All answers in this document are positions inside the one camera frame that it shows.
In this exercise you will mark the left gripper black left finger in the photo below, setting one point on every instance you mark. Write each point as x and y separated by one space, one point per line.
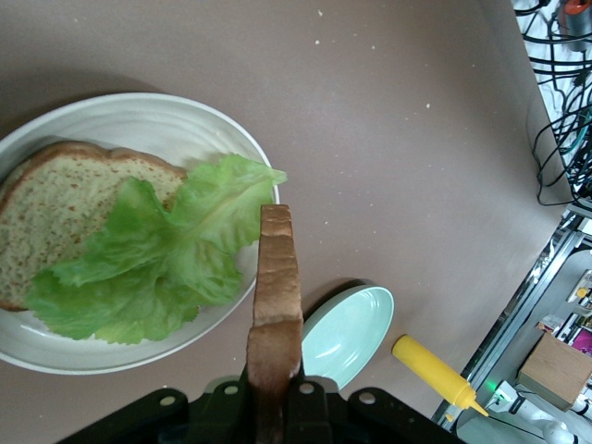
213 416

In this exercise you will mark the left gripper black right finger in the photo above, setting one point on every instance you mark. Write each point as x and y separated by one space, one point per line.
324 416

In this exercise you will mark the yellow mustard squeeze bottle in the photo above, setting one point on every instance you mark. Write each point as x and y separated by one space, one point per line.
430 365

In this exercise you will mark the brown bread slice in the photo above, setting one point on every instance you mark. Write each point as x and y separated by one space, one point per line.
275 277
51 208

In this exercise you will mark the green lettuce leaf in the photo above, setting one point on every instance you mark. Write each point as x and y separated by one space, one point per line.
185 240

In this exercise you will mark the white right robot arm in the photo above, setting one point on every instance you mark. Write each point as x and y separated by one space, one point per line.
550 430

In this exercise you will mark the pale green plate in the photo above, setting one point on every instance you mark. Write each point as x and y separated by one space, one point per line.
351 324

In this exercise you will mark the beige plate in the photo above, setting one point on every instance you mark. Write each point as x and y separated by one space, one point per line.
139 120

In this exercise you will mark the brown wooden box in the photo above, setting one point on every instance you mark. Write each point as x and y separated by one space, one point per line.
555 370

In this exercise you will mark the orange grey device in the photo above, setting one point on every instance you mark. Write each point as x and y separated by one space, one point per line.
575 11

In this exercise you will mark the aluminium frame rail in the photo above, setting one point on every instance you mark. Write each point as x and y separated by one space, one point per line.
518 314

